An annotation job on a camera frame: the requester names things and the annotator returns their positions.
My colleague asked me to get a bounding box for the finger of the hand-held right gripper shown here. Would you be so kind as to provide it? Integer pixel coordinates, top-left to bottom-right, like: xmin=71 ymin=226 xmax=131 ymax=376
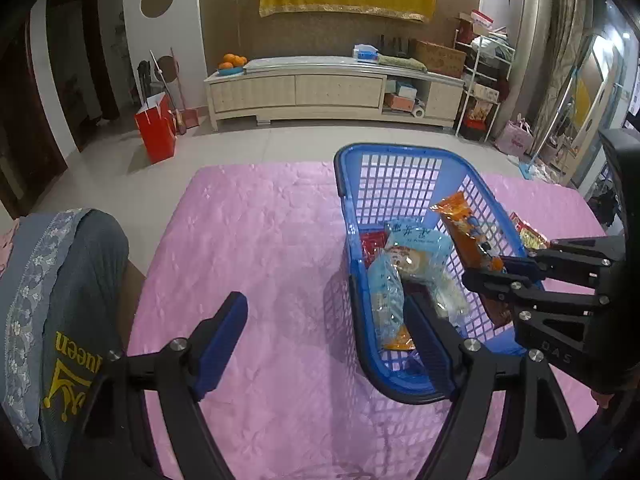
xmin=462 ymin=269 xmax=612 ymax=368
xmin=500 ymin=235 xmax=626 ymax=288

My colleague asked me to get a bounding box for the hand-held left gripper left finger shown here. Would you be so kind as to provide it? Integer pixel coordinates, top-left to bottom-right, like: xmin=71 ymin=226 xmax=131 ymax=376
xmin=65 ymin=291 xmax=249 ymax=480

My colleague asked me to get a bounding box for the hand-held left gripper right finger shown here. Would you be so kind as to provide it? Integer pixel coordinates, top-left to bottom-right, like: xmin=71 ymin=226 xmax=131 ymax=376
xmin=404 ymin=292 xmax=581 ymax=480

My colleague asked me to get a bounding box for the clear yellowish snack packet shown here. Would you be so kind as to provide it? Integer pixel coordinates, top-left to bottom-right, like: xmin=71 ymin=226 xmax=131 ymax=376
xmin=425 ymin=270 xmax=468 ymax=322

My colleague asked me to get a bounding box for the light blue snack packet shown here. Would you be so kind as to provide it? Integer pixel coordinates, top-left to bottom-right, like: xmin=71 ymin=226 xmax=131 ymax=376
xmin=367 ymin=255 xmax=418 ymax=352
xmin=384 ymin=219 xmax=451 ymax=281

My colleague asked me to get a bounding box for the orange cartoon snack packet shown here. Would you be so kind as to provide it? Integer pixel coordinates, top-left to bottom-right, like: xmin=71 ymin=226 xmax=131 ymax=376
xmin=431 ymin=192 xmax=518 ymax=331

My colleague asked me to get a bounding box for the small red snack packet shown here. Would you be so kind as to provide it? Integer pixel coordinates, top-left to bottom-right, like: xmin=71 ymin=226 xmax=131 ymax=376
xmin=361 ymin=232 xmax=388 ymax=268

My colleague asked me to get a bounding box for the blue plastic basket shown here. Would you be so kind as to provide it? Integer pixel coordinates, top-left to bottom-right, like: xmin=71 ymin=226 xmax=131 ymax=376
xmin=334 ymin=143 xmax=546 ymax=406

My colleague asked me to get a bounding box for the red snack pouch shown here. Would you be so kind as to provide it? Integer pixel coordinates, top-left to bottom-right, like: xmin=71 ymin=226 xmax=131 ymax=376
xmin=509 ymin=211 xmax=551 ymax=251

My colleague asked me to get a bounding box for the pink bag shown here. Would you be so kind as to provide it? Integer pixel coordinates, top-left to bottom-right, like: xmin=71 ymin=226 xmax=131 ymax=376
xmin=495 ymin=115 xmax=533 ymax=157

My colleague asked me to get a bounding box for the grey lace-trimmed pillow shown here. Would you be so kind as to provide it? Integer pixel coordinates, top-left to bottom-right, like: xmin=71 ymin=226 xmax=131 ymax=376
xmin=0 ymin=207 xmax=131 ymax=480

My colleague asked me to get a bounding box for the white metal shelf rack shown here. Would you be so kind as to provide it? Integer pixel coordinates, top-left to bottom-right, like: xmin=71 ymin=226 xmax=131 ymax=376
xmin=454 ymin=25 xmax=516 ymax=141

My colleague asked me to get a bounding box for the patterned curtain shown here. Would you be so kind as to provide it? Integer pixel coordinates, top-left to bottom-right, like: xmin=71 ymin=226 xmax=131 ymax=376
xmin=537 ymin=0 xmax=596 ymax=156

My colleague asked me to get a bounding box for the standing air conditioner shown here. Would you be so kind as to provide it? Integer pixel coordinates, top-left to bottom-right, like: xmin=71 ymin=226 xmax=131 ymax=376
xmin=507 ymin=0 xmax=553 ymax=126

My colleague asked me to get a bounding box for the red paper bag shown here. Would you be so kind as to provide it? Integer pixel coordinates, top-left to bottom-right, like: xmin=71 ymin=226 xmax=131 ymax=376
xmin=134 ymin=92 xmax=178 ymax=165

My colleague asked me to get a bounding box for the cardboard box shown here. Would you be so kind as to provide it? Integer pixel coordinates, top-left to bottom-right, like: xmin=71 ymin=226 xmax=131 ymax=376
xmin=410 ymin=39 xmax=467 ymax=78

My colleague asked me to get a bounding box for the green folded cloth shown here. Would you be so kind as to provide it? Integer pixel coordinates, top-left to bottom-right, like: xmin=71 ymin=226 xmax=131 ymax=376
xmin=377 ymin=54 xmax=428 ymax=73

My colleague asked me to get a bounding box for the beige TV cabinet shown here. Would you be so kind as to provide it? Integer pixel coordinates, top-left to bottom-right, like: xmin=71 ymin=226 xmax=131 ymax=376
xmin=204 ymin=56 xmax=466 ymax=133

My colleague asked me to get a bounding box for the long-handled broom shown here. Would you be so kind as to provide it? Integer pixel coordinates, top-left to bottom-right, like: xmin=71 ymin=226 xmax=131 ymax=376
xmin=169 ymin=47 xmax=190 ymax=136

